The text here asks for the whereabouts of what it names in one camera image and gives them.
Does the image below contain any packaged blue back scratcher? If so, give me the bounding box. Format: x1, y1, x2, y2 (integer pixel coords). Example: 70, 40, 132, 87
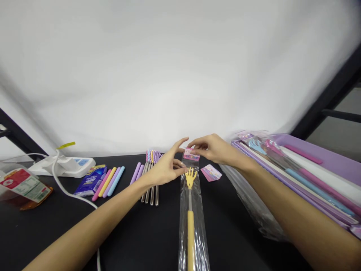
247, 137, 356, 218

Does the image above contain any loose pink handle sleeve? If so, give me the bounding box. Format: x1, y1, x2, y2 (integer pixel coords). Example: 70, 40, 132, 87
284, 144, 324, 165

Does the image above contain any purple handle sleeve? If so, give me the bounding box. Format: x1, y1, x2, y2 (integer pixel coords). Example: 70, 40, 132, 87
129, 162, 141, 186
135, 163, 146, 184

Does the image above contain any black metal frame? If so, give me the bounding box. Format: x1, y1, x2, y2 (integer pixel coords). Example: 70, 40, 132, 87
0, 107, 43, 159
290, 50, 361, 142

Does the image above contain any pink header card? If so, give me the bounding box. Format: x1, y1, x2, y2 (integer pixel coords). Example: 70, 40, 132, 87
183, 146, 202, 162

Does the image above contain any white power strip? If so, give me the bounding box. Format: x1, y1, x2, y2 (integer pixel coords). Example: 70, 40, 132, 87
28, 157, 97, 179

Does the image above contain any purple tray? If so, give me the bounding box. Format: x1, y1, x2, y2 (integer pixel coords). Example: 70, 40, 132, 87
231, 132, 361, 241

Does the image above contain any yellow cable tag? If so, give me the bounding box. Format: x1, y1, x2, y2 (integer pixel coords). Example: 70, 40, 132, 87
56, 141, 76, 151

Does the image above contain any lilac handle sleeve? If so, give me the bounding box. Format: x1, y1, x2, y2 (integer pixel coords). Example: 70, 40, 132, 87
102, 167, 121, 198

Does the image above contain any yellow telescopic back scratcher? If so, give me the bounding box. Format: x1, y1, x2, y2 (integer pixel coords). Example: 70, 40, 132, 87
185, 166, 199, 271

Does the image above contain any orange bottle with red label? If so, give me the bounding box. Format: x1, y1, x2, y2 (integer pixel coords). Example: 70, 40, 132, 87
0, 167, 54, 212

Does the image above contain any yellow handle sleeve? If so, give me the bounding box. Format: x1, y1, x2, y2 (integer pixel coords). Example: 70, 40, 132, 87
98, 167, 117, 198

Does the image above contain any white plug adapter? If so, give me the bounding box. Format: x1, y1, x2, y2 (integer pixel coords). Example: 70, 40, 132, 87
46, 155, 77, 177

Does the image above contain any person's right hand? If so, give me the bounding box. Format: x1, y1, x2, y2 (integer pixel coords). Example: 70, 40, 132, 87
188, 133, 249, 171

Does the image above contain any packaged pink back scratcher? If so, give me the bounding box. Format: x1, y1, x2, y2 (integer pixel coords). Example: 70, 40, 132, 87
264, 139, 352, 199

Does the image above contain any long clear plastic bag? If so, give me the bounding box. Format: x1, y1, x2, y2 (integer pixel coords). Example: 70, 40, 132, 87
177, 154, 211, 271

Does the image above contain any blue tissue packet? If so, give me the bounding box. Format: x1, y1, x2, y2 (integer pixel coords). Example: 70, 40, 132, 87
73, 164, 108, 197

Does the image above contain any row of metal back scratchers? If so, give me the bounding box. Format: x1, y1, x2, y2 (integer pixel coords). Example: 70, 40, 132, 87
139, 149, 165, 207

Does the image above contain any white cable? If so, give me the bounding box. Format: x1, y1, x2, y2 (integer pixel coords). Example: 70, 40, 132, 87
52, 148, 102, 271

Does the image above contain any stack of pink cards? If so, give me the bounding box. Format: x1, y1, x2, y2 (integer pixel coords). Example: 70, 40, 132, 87
200, 164, 223, 182

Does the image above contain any person's left hand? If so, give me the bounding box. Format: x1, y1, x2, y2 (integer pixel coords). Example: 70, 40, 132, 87
145, 137, 190, 196

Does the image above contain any blue handle sleeve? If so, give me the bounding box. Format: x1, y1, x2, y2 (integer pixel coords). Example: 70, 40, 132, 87
107, 166, 126, 197

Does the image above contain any pile of clear plastic bags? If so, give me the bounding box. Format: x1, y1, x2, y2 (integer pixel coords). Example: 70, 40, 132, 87
219, 163, 288, 242

